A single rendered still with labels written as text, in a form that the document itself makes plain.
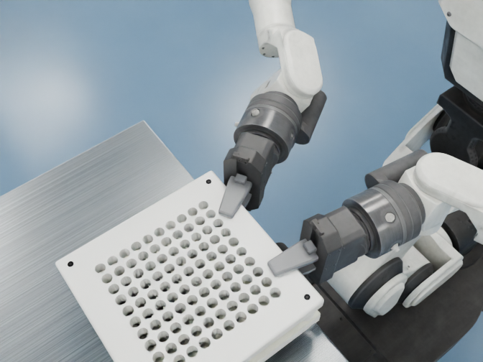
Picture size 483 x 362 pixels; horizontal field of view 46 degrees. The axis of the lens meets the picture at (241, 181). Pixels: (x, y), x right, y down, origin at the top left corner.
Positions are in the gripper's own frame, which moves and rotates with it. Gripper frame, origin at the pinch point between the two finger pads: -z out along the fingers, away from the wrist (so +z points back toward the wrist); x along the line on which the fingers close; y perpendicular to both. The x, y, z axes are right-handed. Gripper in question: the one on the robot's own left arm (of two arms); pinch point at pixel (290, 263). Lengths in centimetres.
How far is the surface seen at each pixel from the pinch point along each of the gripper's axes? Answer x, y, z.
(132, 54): 97, 151, 25
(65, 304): 11.2, 14.3, -28.0
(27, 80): 98, 157, -17
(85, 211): 11.1, 27.7, -20.2
